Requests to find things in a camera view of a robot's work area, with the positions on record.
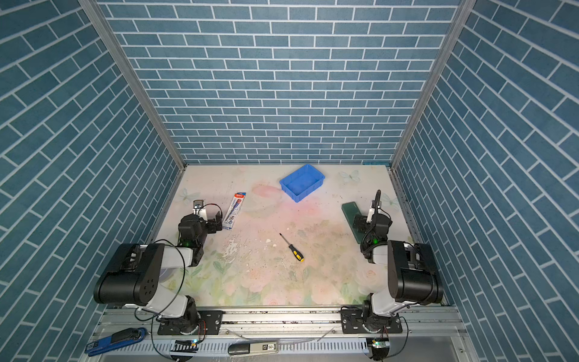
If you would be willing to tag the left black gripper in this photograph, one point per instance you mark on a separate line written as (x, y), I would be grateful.
(211, 224)

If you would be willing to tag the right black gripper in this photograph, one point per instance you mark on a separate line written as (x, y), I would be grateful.
(359, 218)

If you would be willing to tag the black yellow screwdriver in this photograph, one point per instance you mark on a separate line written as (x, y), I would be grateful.
(298, 255)

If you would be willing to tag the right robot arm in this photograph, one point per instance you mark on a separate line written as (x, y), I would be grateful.
(412, 275)

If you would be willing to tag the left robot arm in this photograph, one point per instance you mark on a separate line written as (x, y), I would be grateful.
(133, 273)

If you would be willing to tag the blue plastic bin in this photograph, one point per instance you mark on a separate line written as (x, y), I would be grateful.
(302, 182)

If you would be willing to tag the white pen package box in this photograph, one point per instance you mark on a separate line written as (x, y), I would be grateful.
(233, 211)

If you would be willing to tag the dark green flat block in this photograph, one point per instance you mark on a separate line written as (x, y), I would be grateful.
(350, 216)

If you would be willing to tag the grey handheld device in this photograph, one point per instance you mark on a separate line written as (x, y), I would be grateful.
(245, 349)

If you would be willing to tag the blue handheld tool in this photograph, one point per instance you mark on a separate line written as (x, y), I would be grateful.
(121, 339)

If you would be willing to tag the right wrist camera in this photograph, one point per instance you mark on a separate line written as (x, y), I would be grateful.
(372, 211)

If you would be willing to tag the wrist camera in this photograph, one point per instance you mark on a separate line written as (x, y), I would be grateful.
(198, 205)
(372, 211)

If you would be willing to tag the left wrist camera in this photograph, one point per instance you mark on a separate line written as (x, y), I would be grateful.
(198, 205)

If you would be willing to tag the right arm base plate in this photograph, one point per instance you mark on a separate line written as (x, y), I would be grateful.
(354, 321)

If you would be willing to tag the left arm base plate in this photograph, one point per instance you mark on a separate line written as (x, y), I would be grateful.
(204, 323)

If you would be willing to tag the aluminium mounting rail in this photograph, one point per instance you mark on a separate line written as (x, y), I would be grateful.
(314, 321)

